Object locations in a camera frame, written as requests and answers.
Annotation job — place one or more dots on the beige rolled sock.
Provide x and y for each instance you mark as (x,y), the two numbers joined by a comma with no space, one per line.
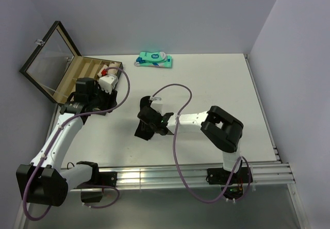
(102,72)
(112,71)

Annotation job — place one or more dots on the mint green folded socks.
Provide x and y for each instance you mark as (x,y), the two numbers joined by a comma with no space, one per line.
(156,59)

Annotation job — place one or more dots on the black wooden organizer box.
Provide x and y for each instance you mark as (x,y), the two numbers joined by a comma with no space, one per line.
(62,74)

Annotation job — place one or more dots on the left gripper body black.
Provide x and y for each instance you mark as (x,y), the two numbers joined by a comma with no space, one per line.
(101,99)

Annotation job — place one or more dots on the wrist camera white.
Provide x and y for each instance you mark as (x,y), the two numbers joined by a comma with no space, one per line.
(108,83)
(156,103)

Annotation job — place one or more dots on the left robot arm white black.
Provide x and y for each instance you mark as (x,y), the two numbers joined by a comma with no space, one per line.
(42,181)

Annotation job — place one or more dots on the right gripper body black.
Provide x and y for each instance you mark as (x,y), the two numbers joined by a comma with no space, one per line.
(154,127)

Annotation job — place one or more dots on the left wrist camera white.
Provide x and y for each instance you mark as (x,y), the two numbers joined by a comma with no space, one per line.
(108,83)

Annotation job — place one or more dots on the beige rolled sock left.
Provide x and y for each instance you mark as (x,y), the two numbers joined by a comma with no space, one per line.
(102,72)

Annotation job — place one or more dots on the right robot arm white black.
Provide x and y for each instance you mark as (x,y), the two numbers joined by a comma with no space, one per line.
(220,127)

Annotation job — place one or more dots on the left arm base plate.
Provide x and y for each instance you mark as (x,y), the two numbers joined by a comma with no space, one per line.
(108,180)

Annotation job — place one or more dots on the black sock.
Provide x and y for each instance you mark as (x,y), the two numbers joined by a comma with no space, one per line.
(144,131)

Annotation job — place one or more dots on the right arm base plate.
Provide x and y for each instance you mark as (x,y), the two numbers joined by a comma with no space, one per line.
(218,176)

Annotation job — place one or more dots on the aluminium frame rail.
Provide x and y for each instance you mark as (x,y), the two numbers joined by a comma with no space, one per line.
(167,177)

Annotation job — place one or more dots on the beige rolled sock right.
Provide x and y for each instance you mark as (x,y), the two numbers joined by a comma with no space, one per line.
(112,71)

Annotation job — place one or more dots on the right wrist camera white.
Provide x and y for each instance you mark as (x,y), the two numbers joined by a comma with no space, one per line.
(156,103)

